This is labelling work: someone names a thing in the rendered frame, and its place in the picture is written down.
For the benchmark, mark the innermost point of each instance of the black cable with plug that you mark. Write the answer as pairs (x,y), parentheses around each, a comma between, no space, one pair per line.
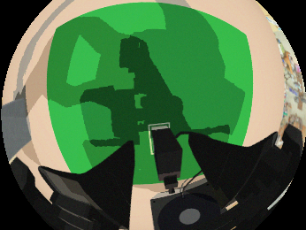
(168,156)

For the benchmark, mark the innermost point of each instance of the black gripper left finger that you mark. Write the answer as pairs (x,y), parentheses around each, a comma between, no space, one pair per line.
(107,187)

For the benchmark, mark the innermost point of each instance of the black computer fan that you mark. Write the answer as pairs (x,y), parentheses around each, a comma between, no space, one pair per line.
(174,212)

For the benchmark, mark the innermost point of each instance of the green circuit board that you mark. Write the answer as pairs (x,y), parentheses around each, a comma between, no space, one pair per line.
(118,72)

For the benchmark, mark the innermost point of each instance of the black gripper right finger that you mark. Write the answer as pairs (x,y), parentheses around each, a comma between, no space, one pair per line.
(227,166)

